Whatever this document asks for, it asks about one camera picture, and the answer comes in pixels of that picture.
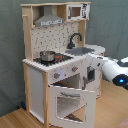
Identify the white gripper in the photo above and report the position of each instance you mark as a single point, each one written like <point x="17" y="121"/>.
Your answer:
<point x="96" y="61"/>

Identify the white oven door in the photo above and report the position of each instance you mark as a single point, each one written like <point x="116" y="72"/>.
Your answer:
<point x="64" y="101"/>

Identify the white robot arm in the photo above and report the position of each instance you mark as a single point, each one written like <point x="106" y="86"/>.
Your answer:
<point x="115" y="73"/>

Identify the silver toy pot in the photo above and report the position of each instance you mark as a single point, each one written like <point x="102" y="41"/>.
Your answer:
<point x="47" y="55"/>

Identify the right red stove knob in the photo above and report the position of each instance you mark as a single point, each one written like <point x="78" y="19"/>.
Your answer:
<point x="74" y="68"/>

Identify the grey range hood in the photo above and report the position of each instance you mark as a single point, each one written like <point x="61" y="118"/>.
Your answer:
<point x="48" y="18"/>

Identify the white cabinet door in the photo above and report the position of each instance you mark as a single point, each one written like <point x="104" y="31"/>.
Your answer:
<point x="90" y="78"/>

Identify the red stove knob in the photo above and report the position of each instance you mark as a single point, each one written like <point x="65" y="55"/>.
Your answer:
<point x="56" y="75"/>
<point x="74" y="68"/>

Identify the black toy faucet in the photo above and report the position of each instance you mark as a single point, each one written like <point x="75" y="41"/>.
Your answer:
<point x="72" y="40"/>

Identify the left red stove knob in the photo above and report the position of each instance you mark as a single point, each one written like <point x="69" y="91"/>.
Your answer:
<point x="56" y="75"/>

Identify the grey toy sink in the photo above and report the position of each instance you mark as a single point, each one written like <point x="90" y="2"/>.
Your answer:
<point x="79" y="51"/>

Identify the toy microwave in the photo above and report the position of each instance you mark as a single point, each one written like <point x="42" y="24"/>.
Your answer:
<point x="77" y="11"/>

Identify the wooden toy kitchen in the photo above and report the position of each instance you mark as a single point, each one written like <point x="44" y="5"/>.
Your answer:
<point x="38" y="74"/>

